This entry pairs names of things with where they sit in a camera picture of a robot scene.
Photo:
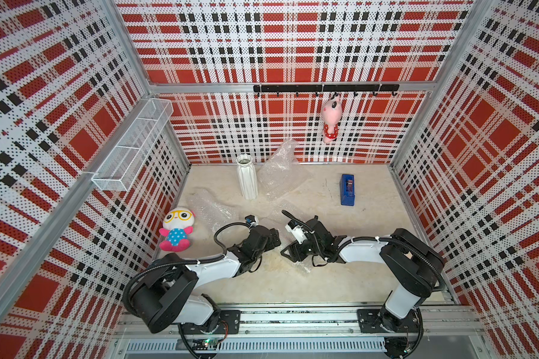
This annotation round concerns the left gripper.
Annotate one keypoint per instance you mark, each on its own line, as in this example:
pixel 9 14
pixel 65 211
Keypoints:
pixel 275 237

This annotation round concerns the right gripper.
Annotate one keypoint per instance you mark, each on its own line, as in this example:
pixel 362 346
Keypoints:
pixel 294 250

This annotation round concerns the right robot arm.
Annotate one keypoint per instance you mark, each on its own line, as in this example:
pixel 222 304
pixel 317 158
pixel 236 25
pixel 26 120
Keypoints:
pixel 417 267

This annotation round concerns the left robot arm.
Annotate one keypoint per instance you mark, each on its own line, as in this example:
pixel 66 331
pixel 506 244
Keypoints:
pixel 162 294

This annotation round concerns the crumpled bubble wrap pile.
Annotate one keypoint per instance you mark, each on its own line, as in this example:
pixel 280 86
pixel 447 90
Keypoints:
pixel 282 173

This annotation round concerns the blue box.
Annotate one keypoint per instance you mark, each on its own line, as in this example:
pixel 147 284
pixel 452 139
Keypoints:
pixel 347 190

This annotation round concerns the tall white ribbed vase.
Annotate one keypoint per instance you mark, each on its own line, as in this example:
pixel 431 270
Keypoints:
pixel 247 177

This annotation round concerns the owl plush toy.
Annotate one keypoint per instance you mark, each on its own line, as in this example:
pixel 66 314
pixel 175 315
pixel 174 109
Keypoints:
pixel 177 226

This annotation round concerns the pink hanging plush toy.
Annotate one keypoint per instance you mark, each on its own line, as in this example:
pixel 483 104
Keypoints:
pixel 331 114

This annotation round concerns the metal base rail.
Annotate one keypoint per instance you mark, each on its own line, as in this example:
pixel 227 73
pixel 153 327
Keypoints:
pixel 340 331

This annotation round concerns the clear wall shelf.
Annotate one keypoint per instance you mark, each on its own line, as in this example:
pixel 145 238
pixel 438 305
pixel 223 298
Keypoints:
pixel 121 167

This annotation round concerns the black hook rail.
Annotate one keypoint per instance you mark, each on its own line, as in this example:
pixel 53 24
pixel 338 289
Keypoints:
pixel 296 89

